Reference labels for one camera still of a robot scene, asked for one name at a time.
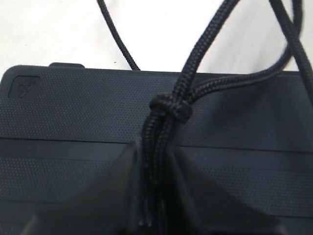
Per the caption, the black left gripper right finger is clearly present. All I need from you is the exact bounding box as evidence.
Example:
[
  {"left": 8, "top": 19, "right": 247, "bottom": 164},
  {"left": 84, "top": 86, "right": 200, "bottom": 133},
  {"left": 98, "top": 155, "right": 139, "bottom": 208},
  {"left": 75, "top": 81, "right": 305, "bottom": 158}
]
[{"left": 164, "top": 146, "right": 288, "bottom": 235}]

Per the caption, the black plastic carrying case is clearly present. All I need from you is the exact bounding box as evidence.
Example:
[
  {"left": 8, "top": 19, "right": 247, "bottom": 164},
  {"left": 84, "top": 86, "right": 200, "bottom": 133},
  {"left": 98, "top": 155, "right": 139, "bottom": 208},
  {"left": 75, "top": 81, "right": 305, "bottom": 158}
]
[{"left": 0, "top": 64, "right": 313, "bottom": 235}]

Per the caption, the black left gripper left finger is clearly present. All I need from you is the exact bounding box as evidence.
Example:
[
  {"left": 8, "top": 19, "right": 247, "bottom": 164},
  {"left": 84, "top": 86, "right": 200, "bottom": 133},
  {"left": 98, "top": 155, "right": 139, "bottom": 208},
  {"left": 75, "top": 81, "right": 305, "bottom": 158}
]
[{"left": 22, "top": 143, "right": 144, "bottom": 235}]

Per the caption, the black cord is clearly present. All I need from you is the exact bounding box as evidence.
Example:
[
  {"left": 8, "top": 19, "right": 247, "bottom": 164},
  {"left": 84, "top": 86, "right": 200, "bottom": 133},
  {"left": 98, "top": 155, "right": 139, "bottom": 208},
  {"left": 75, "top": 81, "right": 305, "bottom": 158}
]
[{"left": 96, "top": 0, "right": 313, "bottom": 226}]

